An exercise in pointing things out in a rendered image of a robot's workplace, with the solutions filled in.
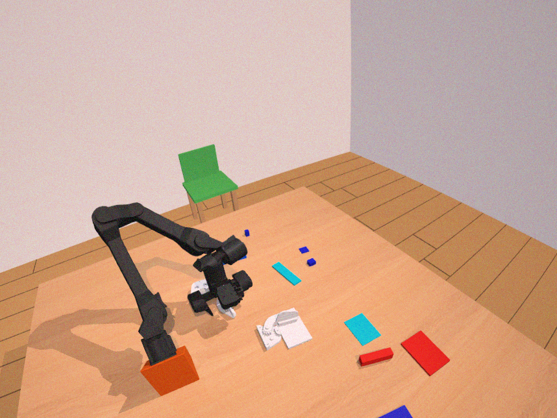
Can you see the teal flat rectangular plate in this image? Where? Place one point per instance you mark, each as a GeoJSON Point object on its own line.
{"type": "Point", "coordinates": [362, 329]}

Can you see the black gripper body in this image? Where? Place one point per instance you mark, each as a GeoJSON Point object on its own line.
{"type": "Point", "coordinates": [198, 301]}

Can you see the teal flat bar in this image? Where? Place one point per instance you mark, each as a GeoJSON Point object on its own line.
{"type": "Point", "coordinates": [291, 277]}

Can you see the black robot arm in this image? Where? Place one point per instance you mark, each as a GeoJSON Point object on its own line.
{"type": "Point", "coordinates": [108, 219]}

